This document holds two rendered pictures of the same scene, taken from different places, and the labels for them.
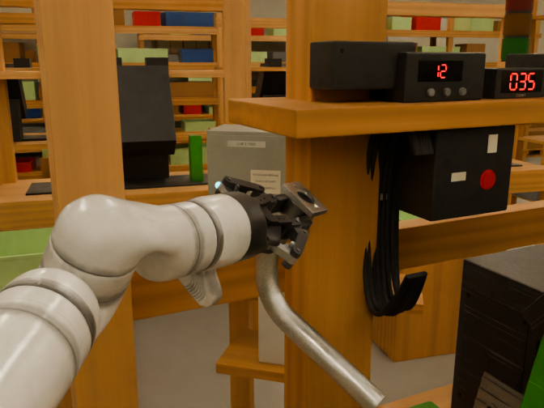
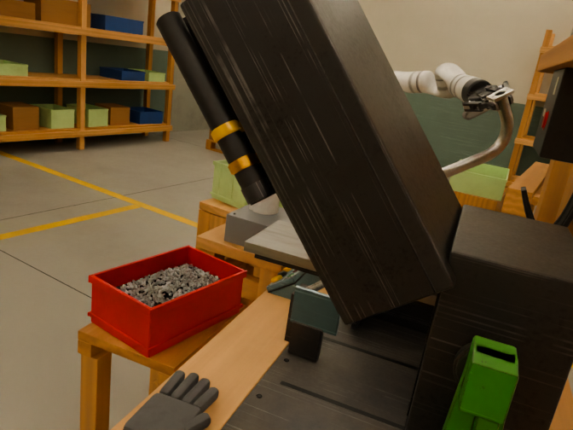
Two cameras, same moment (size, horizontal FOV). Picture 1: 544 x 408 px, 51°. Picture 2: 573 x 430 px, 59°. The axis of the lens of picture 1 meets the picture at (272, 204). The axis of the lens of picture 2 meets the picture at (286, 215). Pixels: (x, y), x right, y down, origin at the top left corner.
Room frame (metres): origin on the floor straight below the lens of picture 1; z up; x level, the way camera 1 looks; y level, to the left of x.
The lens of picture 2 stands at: (1.29, -1.32, 1.46)
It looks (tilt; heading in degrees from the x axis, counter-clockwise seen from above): 17 degrees down; 135
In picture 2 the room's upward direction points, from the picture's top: 8 degrees clockwise
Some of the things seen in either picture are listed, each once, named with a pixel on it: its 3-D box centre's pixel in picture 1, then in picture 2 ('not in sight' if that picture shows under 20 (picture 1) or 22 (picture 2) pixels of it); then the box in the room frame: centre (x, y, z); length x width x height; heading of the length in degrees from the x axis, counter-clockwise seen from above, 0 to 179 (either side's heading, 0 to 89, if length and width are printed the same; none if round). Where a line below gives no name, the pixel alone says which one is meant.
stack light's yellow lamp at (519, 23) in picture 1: (517, 25); not in sight; (1.16, -0.47, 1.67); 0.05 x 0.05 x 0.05
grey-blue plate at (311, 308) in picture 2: not in sight; (313, 325); (0.73, -0.65, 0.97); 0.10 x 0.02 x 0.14; 26
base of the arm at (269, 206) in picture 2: not in sight; (268, 186); (0.07, -0.21, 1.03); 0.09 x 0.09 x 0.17; 25
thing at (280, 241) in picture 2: not in sight; (358, 264); (0.78, -0.61, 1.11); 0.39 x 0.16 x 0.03; 26
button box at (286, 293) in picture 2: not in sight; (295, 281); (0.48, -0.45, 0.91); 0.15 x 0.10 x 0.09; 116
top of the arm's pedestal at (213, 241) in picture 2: not in sight; (260, 241); (0.07, -0.21, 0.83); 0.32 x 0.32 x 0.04; 22
